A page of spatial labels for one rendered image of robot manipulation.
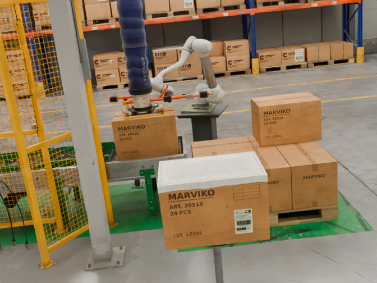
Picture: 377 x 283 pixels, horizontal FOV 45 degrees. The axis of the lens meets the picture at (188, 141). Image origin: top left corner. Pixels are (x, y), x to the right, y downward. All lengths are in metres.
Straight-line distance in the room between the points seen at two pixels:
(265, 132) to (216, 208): 1.98
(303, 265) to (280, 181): 0.76
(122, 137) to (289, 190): 1.62
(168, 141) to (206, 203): 1.90
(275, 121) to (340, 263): 1.49
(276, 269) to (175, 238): 1.16
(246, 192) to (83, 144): 1.43
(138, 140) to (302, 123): 1.57
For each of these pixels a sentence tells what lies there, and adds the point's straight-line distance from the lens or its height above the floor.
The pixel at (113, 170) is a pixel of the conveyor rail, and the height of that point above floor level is 0.52.
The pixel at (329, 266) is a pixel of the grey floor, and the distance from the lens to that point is 3.63.
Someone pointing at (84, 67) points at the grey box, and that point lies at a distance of 3.51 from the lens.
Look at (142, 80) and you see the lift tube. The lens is 4.32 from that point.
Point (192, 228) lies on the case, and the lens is 2.61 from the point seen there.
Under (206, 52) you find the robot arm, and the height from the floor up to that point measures 1.43.
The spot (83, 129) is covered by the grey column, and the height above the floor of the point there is 1.13.
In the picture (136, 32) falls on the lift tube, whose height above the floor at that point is 1.73.
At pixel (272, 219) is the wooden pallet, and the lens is 4.10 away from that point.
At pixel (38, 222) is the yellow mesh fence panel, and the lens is 3.87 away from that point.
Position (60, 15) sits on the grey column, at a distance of 3.35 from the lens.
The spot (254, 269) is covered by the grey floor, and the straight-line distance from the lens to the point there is 3.57.
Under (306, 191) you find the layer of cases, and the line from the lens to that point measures 4.06.
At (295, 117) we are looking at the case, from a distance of 4.46.
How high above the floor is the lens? 1.96
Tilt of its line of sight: 17 degrees down
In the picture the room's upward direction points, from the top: 6 degrees counter-clockwise
